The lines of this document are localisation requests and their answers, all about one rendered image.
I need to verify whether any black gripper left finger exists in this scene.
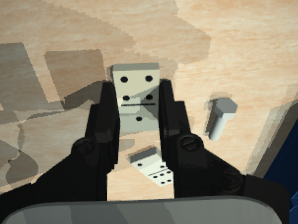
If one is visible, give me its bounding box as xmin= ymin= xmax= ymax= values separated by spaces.
xmin=0 ymin=82 xmax=120 ymax=224

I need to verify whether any grey hex-head bolt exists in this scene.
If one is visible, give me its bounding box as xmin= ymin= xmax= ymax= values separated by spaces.
xmin=208 ymin=98 xmax=238 ymax=141

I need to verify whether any blue rack of bins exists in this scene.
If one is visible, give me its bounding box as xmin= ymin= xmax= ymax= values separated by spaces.
xmin=263 ymin=118 xmax=298 ymax=224

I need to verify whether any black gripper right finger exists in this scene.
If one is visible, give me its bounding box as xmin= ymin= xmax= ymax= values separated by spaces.
xmin=158 ymin=80 xmax=290 ymax=224

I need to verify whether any white domino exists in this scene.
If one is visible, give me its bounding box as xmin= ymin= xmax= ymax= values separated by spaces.
xmin=113 ymin=63 xmax=160 ymax=132
xmin=130 ymin=147 xmax=173 ymax=187

